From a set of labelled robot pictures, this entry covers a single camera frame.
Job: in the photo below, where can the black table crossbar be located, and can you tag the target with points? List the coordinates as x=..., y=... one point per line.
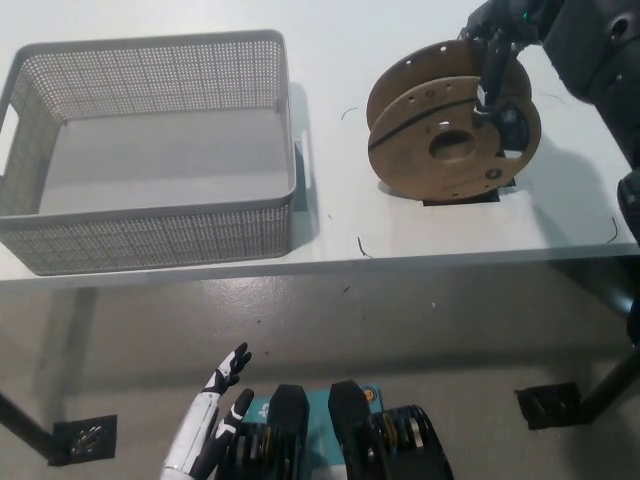
x=600, y=290

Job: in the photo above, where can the black table leg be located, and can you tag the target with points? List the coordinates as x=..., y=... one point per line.
x=27, y=422
x=612, y=387

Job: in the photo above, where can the black tape patch on table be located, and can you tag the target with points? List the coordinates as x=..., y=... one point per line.
x=450, y=202

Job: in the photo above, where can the grey perforated plastic basket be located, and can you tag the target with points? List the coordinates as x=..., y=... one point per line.
x=150, y=235

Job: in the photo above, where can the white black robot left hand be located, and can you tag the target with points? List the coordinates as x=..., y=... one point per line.
x=200, y=425

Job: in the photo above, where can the thin black filament scrap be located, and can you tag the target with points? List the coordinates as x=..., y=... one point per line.
x=614, y=232
x=554, y=97
x=348, y=112
x=362, y=247

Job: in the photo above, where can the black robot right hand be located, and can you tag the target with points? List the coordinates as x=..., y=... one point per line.
x=505, y=22

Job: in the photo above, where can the brown cardboard filament spool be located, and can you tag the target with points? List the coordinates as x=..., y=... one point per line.
x=410, y=150

